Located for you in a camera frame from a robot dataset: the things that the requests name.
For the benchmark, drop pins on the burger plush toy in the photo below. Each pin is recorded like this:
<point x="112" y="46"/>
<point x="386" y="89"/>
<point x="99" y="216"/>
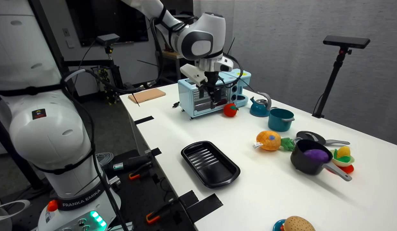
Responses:
<point x="298" y="225"/>

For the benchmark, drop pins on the purple plush toy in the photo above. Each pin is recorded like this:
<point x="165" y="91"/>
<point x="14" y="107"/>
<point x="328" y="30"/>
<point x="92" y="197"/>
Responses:
<point x="316" y="154"/>

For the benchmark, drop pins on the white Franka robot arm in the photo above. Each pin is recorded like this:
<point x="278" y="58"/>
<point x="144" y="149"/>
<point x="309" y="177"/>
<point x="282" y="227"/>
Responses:
<point x="198" y="43"/>

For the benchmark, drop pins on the black monitor screen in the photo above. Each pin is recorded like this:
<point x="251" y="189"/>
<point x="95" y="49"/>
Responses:
<point x="108" y="17"/>

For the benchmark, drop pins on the grey toy frying pan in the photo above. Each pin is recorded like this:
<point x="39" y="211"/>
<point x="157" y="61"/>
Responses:
<point x="311" y="136"/>

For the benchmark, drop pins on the blue pot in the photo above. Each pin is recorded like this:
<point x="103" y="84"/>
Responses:
<point x="280" y="122"/>

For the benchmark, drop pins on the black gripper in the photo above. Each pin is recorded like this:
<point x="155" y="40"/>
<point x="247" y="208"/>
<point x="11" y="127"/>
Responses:
<point x="212" y="84"/>

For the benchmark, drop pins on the black camera on stand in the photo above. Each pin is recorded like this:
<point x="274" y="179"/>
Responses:
<point x="108" y="39"/>

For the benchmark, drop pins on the yellow green red plush toy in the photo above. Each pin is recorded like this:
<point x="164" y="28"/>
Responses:
<point x="343" y="154"/>

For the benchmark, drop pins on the orange plush fruit toy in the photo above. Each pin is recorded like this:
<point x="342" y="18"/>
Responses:
<point x="269" y="141"/>

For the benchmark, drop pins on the black table clamp bracket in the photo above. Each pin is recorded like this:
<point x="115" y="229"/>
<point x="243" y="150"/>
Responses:
<point x="155" y="152"/>

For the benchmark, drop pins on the light blue toaster oven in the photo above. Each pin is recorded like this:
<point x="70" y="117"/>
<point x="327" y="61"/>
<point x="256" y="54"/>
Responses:
<point x="193" y="100"/>

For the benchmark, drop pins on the small blue plate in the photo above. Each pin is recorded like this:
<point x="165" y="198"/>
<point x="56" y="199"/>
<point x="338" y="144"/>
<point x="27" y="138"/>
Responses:
<point x="277" y="226"/>

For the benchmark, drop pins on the black saucepan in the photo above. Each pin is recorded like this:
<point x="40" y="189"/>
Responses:
<point x="305" y="164"/>

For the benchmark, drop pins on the orange black bar clamp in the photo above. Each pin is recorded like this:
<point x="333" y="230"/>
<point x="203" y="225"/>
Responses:
<point x="135" y="175"/>
<point x="152" y="218"/>

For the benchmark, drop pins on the red apple plush toy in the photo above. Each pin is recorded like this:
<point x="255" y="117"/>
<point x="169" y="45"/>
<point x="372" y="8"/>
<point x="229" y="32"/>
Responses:
<point x="230" y="111"/>

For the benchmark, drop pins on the black ribbed grill tray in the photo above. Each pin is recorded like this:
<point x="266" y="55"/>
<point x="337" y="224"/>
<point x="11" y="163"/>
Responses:
<point x="211" y="164"/>

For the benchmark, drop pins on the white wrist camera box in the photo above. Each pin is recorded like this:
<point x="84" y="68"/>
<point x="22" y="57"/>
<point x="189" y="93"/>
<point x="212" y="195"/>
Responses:
<point x="193" y="73"/>

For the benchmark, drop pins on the black camera on tripod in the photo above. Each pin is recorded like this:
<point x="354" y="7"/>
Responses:
<point x="346" y="41"/>

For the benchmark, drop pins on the wooden cutting board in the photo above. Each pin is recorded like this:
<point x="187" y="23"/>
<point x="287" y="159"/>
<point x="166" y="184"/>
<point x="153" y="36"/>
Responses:
<point x="147" y="95"/>

